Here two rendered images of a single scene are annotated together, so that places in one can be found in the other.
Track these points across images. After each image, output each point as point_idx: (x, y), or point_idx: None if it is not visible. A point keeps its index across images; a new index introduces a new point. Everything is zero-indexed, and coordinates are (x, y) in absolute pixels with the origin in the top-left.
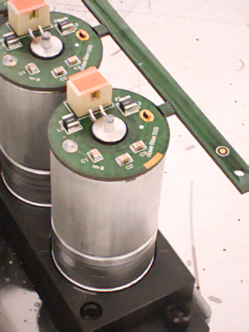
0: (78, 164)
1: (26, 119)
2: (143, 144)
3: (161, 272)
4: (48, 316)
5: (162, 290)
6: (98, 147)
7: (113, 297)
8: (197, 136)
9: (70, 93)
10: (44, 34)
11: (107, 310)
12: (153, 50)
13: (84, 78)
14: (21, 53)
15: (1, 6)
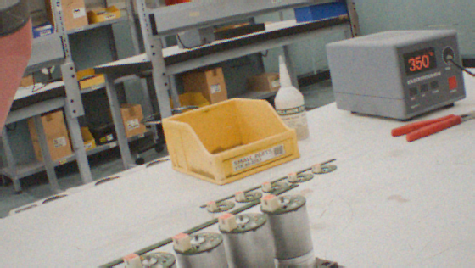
0: (301, 202)
1: (269, 239)
2: (287, 196)
3: None
4: None
5: None
6: (292, 202)
7: (317, 262)
8: (277, 193)
9: (273, 202)
10: (241, 214)
11: (324, 261)
12: None
13: (267, 198)
14: (248, 224)
15: (218, 235)
